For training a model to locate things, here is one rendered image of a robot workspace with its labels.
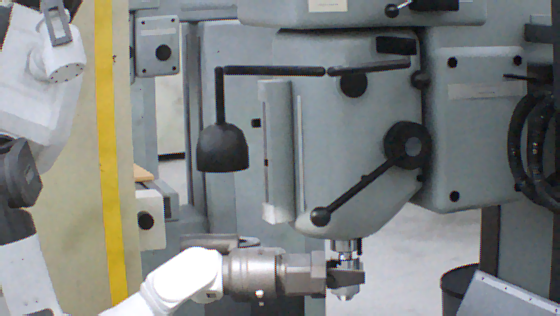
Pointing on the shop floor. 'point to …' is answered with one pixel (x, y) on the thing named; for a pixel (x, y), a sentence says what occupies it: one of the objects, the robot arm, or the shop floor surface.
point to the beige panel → (94, 177)
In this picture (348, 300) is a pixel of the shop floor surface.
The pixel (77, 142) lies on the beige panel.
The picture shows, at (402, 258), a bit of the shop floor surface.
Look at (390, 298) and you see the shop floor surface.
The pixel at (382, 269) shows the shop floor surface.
